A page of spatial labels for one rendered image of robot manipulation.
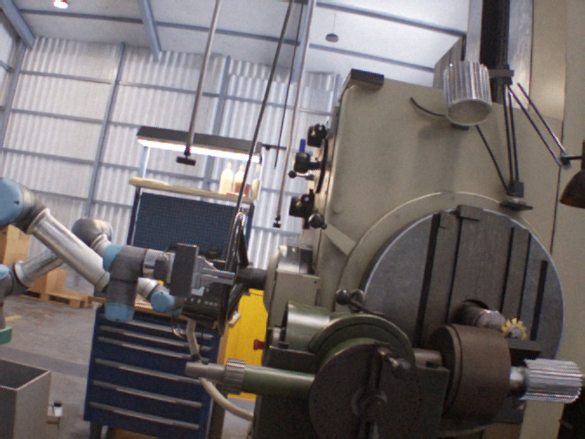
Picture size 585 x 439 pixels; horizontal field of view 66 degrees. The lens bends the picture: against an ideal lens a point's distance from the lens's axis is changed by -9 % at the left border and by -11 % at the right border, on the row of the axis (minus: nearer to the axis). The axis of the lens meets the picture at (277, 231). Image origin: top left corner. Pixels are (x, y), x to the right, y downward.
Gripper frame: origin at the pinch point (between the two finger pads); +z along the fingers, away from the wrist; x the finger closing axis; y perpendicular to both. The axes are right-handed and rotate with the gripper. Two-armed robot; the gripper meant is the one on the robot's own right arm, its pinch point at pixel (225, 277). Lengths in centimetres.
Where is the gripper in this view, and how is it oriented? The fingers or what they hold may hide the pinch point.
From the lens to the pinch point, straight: 125.9
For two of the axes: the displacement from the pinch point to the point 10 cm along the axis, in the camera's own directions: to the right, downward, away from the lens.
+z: 9.9, 1.6, 0.3
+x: -1.6, 9.9, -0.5
